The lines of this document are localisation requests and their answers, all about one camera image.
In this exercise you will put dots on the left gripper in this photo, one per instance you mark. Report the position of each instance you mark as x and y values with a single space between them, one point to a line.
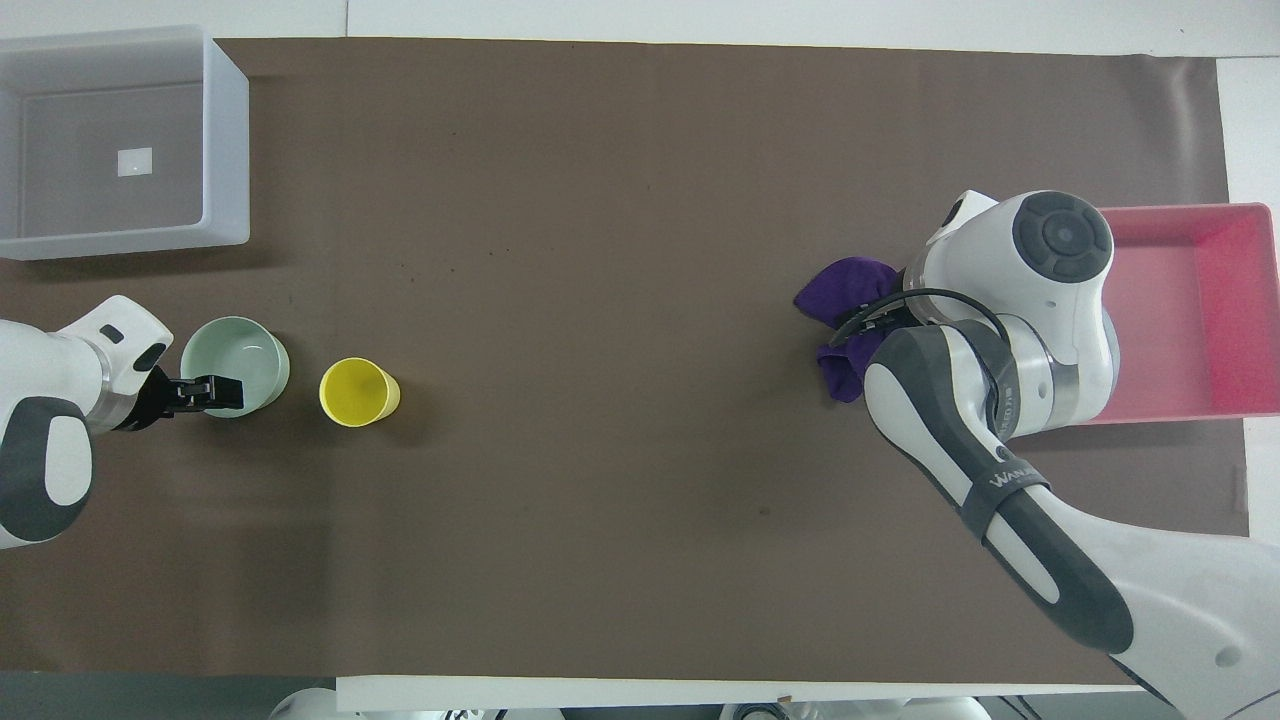
152 400

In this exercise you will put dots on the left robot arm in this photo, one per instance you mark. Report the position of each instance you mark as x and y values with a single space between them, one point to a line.
40 365

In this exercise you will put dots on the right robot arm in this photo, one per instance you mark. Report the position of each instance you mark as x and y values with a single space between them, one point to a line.
1060 300

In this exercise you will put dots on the pink plastic box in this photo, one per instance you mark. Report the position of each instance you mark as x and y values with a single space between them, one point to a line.
1190 300

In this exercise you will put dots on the light green bowl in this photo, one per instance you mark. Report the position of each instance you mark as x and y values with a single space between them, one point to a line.
236 352

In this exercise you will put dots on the yellow cup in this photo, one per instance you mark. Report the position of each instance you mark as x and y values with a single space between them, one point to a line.
356 391

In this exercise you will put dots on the translucent white plastic bin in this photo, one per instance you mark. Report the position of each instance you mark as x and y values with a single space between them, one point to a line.
225 130

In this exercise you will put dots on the purple cloth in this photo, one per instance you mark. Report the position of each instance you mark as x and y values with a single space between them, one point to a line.
850 285

